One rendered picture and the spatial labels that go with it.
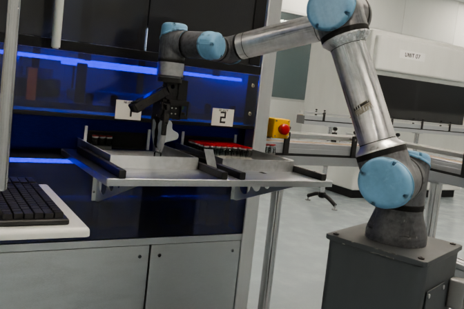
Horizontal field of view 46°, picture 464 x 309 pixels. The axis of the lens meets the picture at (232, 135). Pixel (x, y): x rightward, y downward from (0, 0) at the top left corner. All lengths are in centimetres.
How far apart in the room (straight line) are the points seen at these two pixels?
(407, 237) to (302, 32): 59
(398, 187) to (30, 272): 110
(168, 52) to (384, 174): 69
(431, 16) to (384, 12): 103
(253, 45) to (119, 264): 83
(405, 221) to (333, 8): 54
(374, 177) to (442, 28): 860
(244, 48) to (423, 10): 799
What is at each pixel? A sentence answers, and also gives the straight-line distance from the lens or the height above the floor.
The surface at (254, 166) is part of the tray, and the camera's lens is 168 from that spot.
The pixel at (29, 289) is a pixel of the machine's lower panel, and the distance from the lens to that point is 182.
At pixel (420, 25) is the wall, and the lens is 941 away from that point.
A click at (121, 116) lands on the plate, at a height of 100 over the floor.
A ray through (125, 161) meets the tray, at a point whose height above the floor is 90.
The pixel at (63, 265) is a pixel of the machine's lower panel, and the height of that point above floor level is 53.
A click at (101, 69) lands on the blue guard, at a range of 173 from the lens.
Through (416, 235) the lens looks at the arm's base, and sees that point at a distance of 142.
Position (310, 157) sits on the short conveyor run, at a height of 88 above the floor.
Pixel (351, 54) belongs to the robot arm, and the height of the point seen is 123.
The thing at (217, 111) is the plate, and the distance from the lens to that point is 189.
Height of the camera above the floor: 113
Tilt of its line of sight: 5 degrees down
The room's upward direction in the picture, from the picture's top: 6 degrees clockwise
